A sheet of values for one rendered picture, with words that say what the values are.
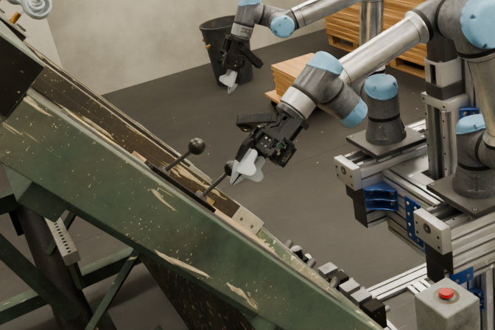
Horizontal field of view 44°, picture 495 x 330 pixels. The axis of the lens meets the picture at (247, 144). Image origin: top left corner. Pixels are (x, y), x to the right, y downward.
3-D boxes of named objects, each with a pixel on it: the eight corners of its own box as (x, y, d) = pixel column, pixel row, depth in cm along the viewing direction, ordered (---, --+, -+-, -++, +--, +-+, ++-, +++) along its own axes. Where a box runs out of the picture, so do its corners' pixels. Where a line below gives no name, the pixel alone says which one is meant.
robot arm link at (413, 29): (437, -20, 163) (288, 74, 156) (465, -16, 153) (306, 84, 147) (449, 18, 168) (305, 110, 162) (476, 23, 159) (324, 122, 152)
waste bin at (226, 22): (267, 79, 644) (255, 18, 617) (219, 93, 629) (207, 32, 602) (247, 68, 691) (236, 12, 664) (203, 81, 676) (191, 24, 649)
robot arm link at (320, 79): (353, 73, 138) (330, 49, 134) (324, 111, 137) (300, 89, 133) (334, 68, 145) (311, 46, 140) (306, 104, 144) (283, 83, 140)
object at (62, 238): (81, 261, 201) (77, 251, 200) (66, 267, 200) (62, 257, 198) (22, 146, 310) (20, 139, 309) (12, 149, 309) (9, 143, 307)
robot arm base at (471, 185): (480, 169, 195) (479, 141, 191) (515, 187, 182) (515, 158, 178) (442, 185, 191) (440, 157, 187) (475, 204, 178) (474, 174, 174)
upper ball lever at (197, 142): (166, 184, 136) (209, 152, 131) (153, 175, 134) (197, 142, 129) (166, 172, 139) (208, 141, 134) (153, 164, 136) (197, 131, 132)
